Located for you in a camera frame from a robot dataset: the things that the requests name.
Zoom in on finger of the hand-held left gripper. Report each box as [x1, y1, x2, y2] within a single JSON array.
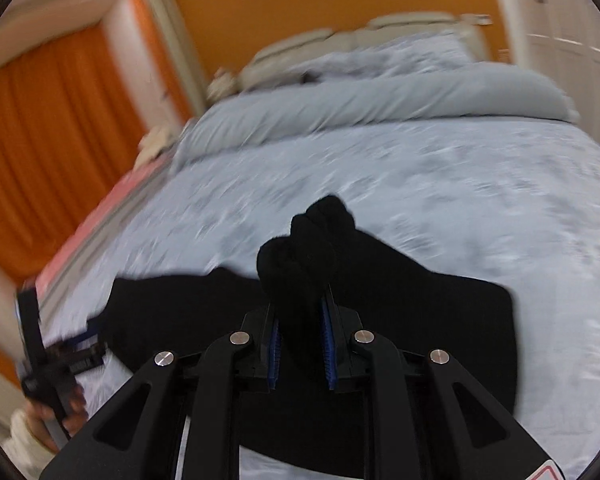
[[52, 342, 107, 376], [62, 327, 102, 350]]

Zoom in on butterfly print pillow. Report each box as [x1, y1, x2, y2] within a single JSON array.
[[380, 30, 473, 77], [305, 42, 386, 82]]

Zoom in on person's left hand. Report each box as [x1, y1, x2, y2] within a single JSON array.
[[26, 384, 90, 441]]

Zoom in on grey butterfly print bedspread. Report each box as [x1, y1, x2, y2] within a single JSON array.
[[35, 120, 600, 480]]

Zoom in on plain grey duvet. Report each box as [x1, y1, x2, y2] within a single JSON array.
[[172, 62, 581, 171]]

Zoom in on black pants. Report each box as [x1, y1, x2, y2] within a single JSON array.
[[100, 195, 518, 480]]

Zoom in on beige padded headboard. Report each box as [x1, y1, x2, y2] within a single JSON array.
[[240, 12, 487, 92]]

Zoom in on wide orange curtain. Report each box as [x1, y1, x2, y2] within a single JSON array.
[[0, 25, 151, 286]]

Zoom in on cream flower plush toy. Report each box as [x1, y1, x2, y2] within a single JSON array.
[[139, 127, 175, 157]]

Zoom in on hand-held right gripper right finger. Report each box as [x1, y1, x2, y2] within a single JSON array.
[[320, 285, 566, 480]]

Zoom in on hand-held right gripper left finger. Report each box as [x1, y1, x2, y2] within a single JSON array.
[[40, 302, 281, 480]]

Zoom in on person's left forearm white sleeve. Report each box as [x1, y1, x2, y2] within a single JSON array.
[[9, 409, 57, 473]]

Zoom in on white wardrobe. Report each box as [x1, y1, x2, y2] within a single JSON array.
[[485, 0, 600, 163]]

